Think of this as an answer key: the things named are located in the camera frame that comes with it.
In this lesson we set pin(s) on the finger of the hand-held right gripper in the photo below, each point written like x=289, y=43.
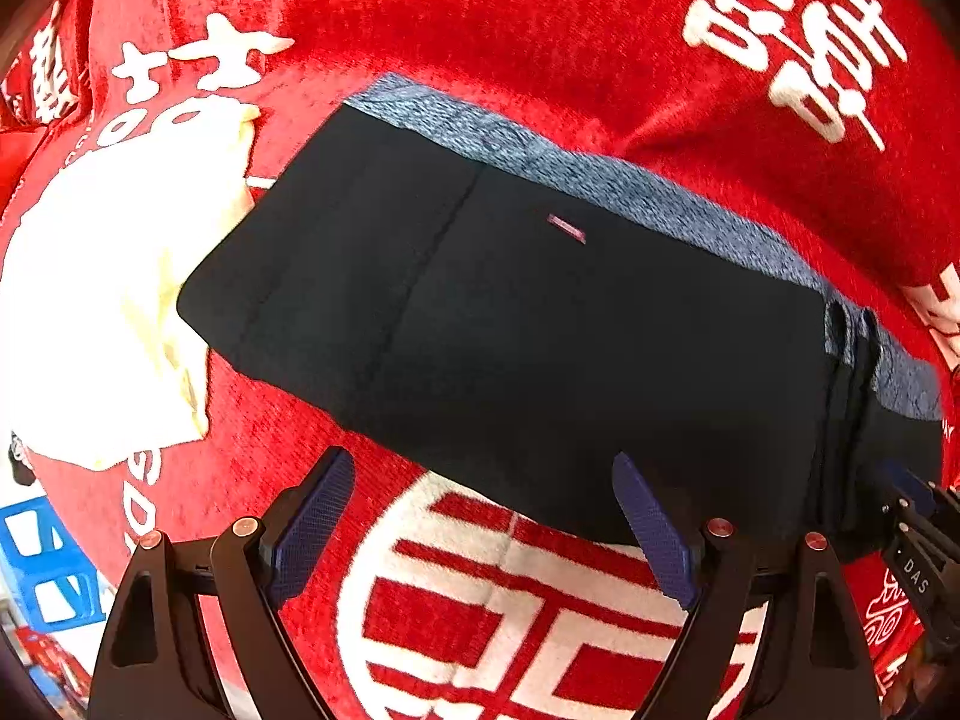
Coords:
x=907, y=486

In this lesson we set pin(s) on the blue plastic crate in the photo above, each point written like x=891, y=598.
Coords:
x=45, y=562

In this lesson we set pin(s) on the black pants with blue trim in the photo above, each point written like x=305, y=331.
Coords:
x=525, y=352

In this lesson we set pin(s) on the cream cloth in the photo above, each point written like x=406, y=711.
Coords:
x=97, y=277

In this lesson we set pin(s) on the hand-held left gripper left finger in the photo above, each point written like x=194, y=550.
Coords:
x=311, y=517

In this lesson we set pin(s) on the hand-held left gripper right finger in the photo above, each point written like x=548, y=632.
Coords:
x=652, y=532

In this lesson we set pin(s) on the red printed blanket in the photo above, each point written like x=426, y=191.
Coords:
x=600, y=52

